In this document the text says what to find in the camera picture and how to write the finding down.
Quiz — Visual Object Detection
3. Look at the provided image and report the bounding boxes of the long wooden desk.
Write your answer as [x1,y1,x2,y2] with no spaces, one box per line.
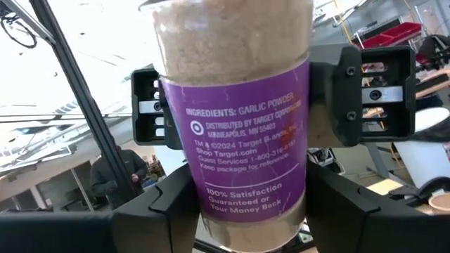
[414,68,450,99]

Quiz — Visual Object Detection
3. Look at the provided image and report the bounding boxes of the purple jar black lid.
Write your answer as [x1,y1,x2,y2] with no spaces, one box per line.
[139,0,314,253]

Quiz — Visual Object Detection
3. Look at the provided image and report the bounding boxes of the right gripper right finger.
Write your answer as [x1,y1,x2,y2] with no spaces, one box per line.
[304,160,423,253]

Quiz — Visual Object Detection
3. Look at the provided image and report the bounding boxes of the red storage bin shelf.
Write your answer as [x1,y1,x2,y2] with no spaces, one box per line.
[358,21,423,50]

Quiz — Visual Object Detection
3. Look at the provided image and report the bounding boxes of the person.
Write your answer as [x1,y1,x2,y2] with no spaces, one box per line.
[89,145,148,211]

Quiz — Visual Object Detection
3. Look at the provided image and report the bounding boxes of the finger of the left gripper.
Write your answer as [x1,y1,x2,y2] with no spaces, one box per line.
[308,45,363,148]
[158,79,184,150]

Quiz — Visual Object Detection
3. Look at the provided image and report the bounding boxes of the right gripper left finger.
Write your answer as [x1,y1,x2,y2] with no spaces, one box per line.
[112,163,201,253]

